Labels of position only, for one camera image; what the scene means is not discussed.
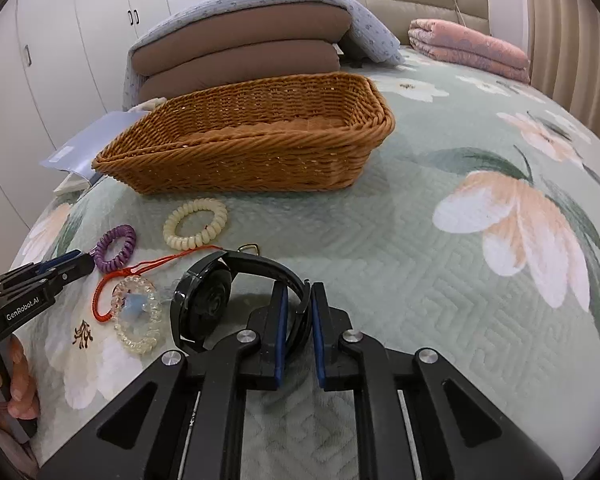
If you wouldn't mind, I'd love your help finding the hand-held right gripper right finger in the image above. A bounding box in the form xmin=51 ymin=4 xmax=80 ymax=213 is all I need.
xmin=310 ymin=282 xmax=566 ymax=480

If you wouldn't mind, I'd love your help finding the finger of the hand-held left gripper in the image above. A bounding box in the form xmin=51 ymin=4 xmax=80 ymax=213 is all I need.
xmin=30 ymin=250 xmax=83 ymax=277
xmin=47 ymin=255 xmax=97 ymax=286

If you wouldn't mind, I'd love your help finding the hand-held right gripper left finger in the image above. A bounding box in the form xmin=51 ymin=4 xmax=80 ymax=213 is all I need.
xmin=37 ymin=280 xmax=288 ymax=480

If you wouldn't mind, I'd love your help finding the red cord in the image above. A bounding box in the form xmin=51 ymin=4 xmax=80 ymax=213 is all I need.
xmin=92 ymin=246 xmax=223 ymax=322

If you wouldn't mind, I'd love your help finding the purple spiral hair tie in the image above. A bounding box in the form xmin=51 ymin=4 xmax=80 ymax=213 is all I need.
xmin=94 ymin=225 xmax=137 ymax=273

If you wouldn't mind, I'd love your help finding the clear blue hair clip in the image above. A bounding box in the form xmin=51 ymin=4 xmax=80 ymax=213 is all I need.
xmin=125 ymin=285 xmax=181 ymax=321

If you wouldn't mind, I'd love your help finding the clear spiral hair tie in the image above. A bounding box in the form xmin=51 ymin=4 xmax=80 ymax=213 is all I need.
xmin=111 ymin=277 xmax=163 ymax=356

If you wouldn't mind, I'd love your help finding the cream spiral hair tie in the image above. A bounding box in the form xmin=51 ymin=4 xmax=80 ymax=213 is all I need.
xmin=163 ymin=198 xmax=229 ymax=251

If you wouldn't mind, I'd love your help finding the brown wicker basket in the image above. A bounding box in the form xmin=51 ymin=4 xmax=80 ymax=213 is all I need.
xmin=92 ymin=72 xmax=397 ymax=195

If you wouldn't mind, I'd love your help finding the person's left hand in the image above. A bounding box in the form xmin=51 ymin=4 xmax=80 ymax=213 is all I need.
xmin=0 ymin=335 xmax=42 ymax=428

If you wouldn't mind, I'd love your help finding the lilac folder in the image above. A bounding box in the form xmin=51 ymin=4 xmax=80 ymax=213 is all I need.
xmin=39 ymin=111 xmax=153 ymax=183

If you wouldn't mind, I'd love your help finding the cream cloth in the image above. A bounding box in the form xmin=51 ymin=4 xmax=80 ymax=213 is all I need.
xmin=130 ymin=97 xmax=168 ymax=113

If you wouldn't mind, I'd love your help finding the white wardrobe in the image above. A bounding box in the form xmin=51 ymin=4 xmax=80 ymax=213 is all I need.
xmin=0 ymin=0 xmax=173 ymax=256

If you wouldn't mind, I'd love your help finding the brown folded cushion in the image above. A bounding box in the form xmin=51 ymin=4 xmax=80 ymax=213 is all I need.
xmin=137 ymin=40 xmax=342 ymax=103
xmin=131 ymin=7 xmax=353 ymax=76

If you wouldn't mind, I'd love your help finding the blue patterned blanket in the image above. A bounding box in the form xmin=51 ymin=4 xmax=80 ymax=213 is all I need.
xmin=122 ymin=0 xmax=406 ymax=111

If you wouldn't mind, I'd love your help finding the pink folded blanket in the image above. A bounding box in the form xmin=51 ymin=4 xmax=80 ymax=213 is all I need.
xmin=408 ymin=18 xmax=531 ymax=84

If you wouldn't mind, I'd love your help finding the beige curtain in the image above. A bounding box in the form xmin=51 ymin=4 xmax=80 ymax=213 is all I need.
xmin=522 ymin=0 xmax=600 ymax=143

